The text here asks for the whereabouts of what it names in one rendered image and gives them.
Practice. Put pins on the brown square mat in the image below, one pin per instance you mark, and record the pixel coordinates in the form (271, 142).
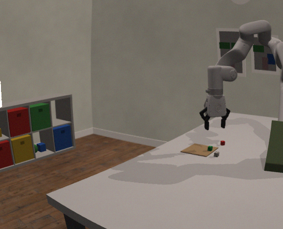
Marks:
(198, 149)

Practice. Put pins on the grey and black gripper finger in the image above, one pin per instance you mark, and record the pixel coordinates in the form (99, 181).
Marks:
(224, 118)
(205, 118)

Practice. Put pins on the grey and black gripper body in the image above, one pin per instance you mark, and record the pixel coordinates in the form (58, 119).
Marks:
(216, 105)

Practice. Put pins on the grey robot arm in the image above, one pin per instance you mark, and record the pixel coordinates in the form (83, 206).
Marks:
(223, 71)

